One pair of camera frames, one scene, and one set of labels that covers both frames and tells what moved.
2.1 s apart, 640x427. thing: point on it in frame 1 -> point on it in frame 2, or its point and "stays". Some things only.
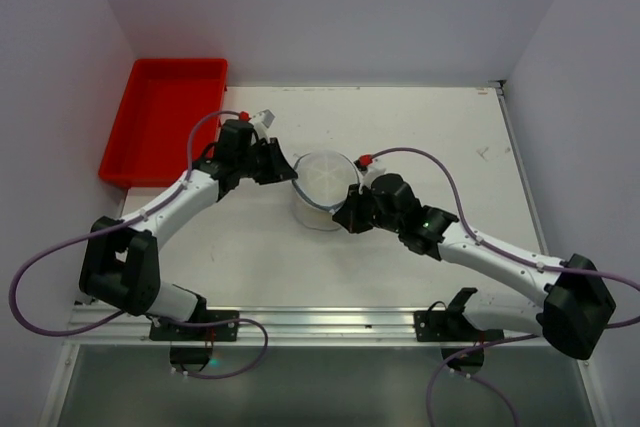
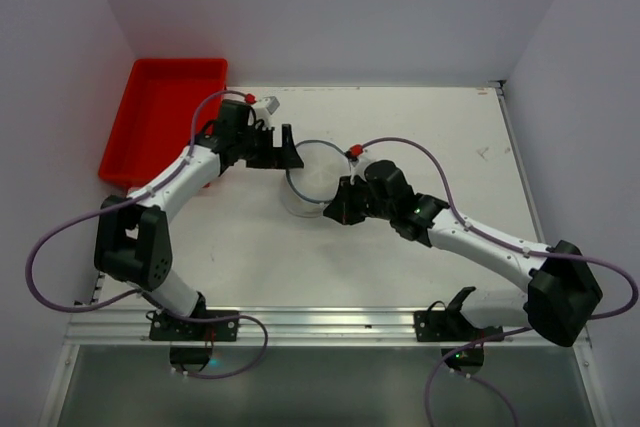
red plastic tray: (149, 143) stays
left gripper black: (267, 161) -> (273, 148)
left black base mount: (197, 356) stays
